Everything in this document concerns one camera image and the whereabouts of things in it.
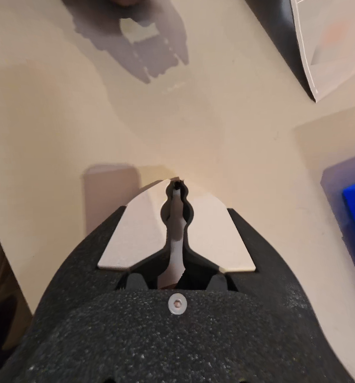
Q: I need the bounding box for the grey instruction booklet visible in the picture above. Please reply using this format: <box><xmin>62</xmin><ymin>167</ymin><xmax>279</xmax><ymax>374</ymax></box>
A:
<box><xmin>291</xmin><ymin>0</ymin><xmax>355</xmax><ymax>104</ymax></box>

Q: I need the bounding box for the grey desk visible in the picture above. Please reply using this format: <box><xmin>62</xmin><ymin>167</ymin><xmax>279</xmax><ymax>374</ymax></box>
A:
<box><xmin>0</xmin><ymin>0</ymin><xmax>355</xmax><ymax>383</ymax></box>

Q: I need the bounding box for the person's brown jacket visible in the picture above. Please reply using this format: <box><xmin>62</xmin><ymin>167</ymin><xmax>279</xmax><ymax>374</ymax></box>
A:
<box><xmin>0</xmin><ymin>209</ymin><xmax>34</xmax><ymax>374</ymax></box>

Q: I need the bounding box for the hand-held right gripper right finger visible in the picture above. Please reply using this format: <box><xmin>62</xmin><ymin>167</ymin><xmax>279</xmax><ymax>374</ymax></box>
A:
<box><xmin>182</xmin><ymin>179</ymin><xmax>257</xmax><ymax>273</ymax></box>

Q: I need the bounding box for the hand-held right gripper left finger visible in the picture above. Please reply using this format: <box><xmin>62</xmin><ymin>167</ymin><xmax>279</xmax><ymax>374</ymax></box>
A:
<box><xmin>97</xmin><ymin>179</ymin><xmax>172</xmax><ymax>272</ymax></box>

